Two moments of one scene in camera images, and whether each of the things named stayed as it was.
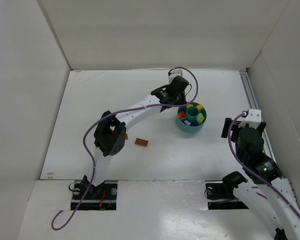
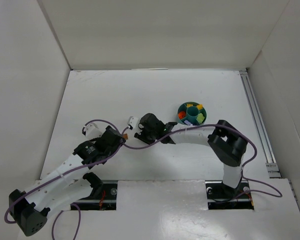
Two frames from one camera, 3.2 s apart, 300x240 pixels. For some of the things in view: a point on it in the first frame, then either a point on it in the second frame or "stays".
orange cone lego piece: (181, 115) stays
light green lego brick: (200, 118) stays
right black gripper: (226, 128) → (142, 135)
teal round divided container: (190, 119) stays
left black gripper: (179, 99) → (115, 136)
